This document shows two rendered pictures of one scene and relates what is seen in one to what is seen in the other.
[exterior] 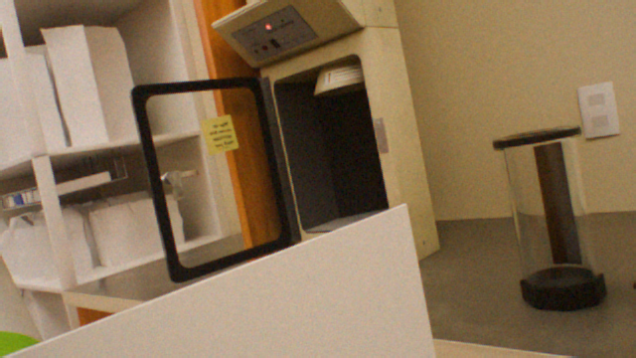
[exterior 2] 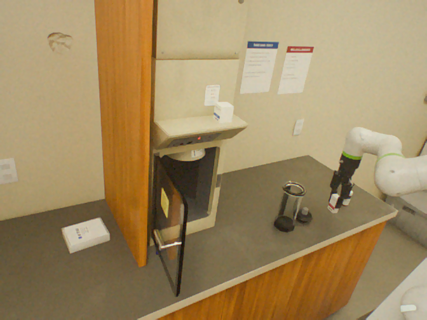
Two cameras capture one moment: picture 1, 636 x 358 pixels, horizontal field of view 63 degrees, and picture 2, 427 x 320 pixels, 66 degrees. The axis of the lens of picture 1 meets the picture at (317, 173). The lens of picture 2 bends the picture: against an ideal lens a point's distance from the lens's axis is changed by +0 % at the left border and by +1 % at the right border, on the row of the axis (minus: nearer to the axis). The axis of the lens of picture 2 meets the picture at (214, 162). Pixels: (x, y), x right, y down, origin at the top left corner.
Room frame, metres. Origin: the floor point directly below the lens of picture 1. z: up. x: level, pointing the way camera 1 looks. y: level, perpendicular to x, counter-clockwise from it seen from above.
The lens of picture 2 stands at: (0.79, 1.04, 1.94)
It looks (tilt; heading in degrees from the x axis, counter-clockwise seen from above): 29 degrees down; 282
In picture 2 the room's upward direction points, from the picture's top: 8 degrees clockwise
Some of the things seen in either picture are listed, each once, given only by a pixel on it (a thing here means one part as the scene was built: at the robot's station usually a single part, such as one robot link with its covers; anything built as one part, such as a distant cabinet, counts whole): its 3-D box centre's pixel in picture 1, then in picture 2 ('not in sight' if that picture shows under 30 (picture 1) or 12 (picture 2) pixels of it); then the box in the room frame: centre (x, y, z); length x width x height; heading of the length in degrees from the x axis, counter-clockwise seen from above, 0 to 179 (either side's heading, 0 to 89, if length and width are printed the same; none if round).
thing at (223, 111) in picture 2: not in sight; (223, 112); (1.01, -0.05, 1.54); 0.05 x 0.05 x 0.06; 42
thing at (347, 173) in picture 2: not in sight; (345, 173); (0.45, -0.49, 1.20); 0.08 x 0.07 x 0.09; 123
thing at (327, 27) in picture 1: (283, 25); (201, 135); (1.06, 0.01, 1.46); 0.32 x 0.11 x 0.10; 47
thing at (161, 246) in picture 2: not in sight; (164, 239); (1.08, 0.28, 1.20); 0.10 x 0.05 x 0.03; 129
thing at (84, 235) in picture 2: not in sight; (86, 234); (1.48, 0.14, 0.96); 0.16 x 0.12 x 0.04; 50
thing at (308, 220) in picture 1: (362, 142); (175, 174); (1.20, -0.12, 1.19); 0.26 x 0.24 x 0.35; 47
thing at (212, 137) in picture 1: (218, 172); (166, 225); (1.10, 0.21, 1.19); 0.30 x 0.01 x 0.40; 129
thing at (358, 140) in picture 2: not in sight; (358, 142); (0.44, -0.49, 1.37); 0.13 x 0.11 x 0.14; 170
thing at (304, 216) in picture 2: not in sight; (304, 213); (0.59, -0.39, 0.97); 0.09 x 0.09 x 0.07
